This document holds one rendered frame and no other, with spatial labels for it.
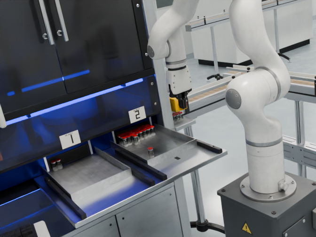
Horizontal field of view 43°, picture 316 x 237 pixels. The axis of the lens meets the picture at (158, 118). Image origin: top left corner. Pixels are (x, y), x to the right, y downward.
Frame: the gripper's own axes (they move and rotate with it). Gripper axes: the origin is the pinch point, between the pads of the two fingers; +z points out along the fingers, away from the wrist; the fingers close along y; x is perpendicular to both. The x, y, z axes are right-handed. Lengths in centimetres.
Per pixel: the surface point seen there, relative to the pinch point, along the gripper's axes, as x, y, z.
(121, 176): -2.0, 32.9, 20.6
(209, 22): -297, -267, 21
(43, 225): -9, 65, 30
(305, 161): -7, -85, 64
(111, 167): -15.4, 30.5, 22.1
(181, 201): -28, -9, 63
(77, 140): -27.9, 38.0, 10.0
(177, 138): -16.3, -5.4, 21.9
